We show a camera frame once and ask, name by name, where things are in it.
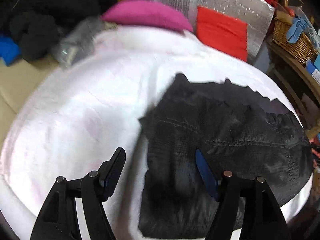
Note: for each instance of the wooden shelf unit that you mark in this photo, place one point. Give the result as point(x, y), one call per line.
point(300, 83)

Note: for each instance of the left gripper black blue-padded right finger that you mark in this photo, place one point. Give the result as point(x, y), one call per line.
point(262, 217)

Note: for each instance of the white pink fleece blanket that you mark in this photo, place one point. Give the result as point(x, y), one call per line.
point(77, 118)

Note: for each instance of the red cushion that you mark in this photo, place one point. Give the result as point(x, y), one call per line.
point(221, 32)

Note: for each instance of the magenta pillow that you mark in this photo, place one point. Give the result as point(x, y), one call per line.
point(147, 13)

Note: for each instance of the black plaid puffer jacket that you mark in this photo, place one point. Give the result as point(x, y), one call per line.
point(237, 129)

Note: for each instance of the blue garment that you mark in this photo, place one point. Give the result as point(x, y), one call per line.
point(9, 50)

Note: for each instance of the wicker basket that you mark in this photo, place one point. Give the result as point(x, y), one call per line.
point(299, 46)

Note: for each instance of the silver foil insulation mat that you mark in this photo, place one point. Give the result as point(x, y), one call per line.
point(256, 13)

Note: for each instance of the light blue cloth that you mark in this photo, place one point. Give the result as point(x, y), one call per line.
point(299, 26)

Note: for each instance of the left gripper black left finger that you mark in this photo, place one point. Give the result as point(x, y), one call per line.
point(58, 216)

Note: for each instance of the grey clothes in plastic bag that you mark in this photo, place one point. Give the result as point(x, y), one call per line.
point(79, 43)

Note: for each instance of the black clothes pile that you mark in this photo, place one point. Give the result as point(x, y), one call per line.
point(35, 34)

